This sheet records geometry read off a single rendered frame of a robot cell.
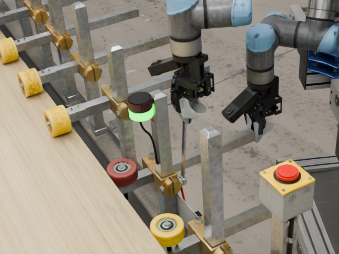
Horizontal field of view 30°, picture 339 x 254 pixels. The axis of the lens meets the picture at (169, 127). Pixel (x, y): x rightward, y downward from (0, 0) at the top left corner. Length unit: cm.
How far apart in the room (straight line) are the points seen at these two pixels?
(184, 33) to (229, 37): 271
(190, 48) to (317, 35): 40
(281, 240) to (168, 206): 60
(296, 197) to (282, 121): 226
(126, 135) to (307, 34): 59
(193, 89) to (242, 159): 162
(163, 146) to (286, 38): 45
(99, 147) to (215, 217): 72
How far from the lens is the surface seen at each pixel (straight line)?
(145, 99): 151
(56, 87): 244
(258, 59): 169
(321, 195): 262
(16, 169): 174
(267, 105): 177
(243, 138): 182
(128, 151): 190
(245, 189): 294
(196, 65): 150
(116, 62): 173
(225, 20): 145
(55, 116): 178
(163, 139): 160
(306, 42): 174
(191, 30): 146
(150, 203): 185
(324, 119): 340
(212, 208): 145
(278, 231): 120
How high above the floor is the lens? 195
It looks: 36 degrees down
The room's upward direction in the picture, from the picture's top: 5 degrees counter-clockwise
